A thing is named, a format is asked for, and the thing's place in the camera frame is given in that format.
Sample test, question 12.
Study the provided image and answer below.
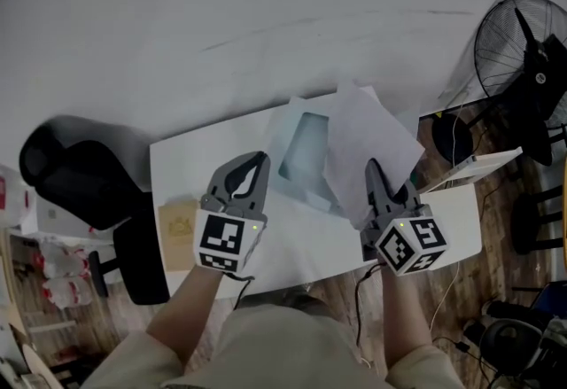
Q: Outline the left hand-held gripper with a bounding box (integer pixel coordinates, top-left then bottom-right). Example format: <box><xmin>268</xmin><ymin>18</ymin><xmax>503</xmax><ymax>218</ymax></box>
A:
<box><xmin>193</xmin><ymin>151</ymin><xmax>271</xmax><ymax>276</ymax></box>

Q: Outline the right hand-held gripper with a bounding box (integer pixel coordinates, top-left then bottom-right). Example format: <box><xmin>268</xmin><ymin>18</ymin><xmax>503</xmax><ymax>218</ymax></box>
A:
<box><xmin>361</xmin><ymin>158</ymin><xmax>449</xmax><ymax>277</ymax></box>

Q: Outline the white A4 paper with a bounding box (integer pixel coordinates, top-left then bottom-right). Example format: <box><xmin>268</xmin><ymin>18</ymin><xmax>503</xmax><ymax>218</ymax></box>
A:
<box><xmin>322</xmin><ymin>83</ymin><xmax>426</xmax><ymax>231</ymax></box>

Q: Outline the person's right forearm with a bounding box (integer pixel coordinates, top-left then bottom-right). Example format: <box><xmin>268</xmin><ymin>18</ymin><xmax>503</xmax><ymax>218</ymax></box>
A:
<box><xmin>379</xmin><ymin>265</ymin><xmax>433</xmax><ymax>379</ymax></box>

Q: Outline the person's left forearm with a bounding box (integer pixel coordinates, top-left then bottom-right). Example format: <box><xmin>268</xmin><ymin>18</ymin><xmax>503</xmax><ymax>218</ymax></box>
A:
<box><xmin>145</xmin><ymin>265</ymin><xmax>222</xmax><ymax>375</ymax></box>

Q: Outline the white wooden chair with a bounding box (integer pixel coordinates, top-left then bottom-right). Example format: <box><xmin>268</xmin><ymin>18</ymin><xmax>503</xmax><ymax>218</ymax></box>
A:
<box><xmin>418</xmin><ymin>146</ymin><xmax>524</xmax><ymax>194</ymax></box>

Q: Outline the white table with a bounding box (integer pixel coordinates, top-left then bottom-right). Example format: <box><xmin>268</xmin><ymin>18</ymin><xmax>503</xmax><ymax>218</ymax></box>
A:
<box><xmin>149</xmin><ymin>88</ymin><xmax>483</xmax><ymax>300</ymax></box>

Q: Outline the black mesh office chair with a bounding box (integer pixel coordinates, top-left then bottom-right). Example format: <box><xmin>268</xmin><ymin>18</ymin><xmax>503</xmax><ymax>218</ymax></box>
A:
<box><xmin>19</xmin><ymin>114</ymin><xmax>172</xmax><ymax>307</ymax></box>

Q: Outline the person's beige clothing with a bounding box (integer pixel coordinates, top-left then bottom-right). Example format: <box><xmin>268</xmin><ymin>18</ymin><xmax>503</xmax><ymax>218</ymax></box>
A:
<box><xmin>82</xmin><ymin>289</ymin><xmax>466</xmax><ymax>389</ymax></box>

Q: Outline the black standing fan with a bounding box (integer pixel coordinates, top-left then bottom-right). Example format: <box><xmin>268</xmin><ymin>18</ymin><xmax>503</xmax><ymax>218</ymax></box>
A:
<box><xmin>431</xmin><ymin>0</ymin><xmax>567</xmax><ymax>169</ymax></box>

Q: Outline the white cardboard box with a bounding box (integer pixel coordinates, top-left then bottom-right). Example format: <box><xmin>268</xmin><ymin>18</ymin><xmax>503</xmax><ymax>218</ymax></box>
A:
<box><xmin>35</xmin><ymin>196</ymin><xmax>89</xmax><ymax>237</ymax></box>

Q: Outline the grey round floor appliance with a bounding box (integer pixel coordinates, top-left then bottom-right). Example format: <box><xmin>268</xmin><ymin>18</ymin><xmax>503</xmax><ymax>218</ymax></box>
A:
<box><xmin>480</xmin><ymin>318</ymin><xmax>550</xmax><ymax>377</ymax></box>

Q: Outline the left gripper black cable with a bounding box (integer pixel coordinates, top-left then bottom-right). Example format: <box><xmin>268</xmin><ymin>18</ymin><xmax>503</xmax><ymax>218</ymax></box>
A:
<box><xmin>221</xmin><ymin>271</ymin><xmax>256</xmax><ymax>308</ymax></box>

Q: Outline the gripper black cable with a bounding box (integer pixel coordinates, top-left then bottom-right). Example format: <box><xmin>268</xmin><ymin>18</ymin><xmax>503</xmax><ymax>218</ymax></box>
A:
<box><xmin>221</xmin><ymin>271</ymin><xmax>256</xmax><ymax>308</ymax></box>
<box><xmin>356</xmin><ymin>262</ymin><xmax>386</xmax><ymax>346</ymax></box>

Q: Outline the white cable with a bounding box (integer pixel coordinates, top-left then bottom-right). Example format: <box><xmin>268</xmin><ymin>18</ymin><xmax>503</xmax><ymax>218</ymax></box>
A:
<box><xmin>429</xmin><ymin>261</ymin><xmax>462</xmax><ymax>331</ymax></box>

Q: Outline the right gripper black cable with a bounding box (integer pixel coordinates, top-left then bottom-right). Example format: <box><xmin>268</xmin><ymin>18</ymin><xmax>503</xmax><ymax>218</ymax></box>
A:
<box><xmin>356</xmin><ymin>262</ymin><xmax>386</xmax><ymax>346</ymax></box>

